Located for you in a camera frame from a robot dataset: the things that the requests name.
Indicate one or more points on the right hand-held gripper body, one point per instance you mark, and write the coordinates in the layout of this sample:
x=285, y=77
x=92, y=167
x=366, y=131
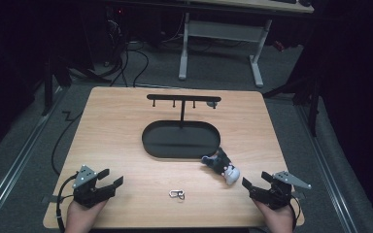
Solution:
x=275, y=195

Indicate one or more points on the person's right hand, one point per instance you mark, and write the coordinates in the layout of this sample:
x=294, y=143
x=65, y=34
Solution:
x=280, y=220

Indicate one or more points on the aluminium floor rail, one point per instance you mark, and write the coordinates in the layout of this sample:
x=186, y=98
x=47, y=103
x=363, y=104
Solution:
x=328, y=174
x=16, y=168

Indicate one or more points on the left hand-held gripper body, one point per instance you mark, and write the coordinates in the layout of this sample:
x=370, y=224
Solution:
x=89, y=194

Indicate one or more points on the small grey charm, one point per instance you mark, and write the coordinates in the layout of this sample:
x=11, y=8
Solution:
x=212, y=104

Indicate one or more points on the silver metal carabiner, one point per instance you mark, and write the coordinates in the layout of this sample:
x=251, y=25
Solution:
x=176, y=194

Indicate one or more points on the black metal stand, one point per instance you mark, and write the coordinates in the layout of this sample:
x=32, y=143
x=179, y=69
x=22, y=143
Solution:
x=307, y=97
x=50, y=84

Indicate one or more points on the white-framed desk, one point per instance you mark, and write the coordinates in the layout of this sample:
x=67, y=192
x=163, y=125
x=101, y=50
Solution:
x=223, y=30

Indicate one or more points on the black hook rack with oval tray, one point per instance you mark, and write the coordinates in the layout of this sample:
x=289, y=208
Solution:
x=181, y=139

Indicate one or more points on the person's left hand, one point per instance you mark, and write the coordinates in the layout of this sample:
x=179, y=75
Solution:
x=81, y=218

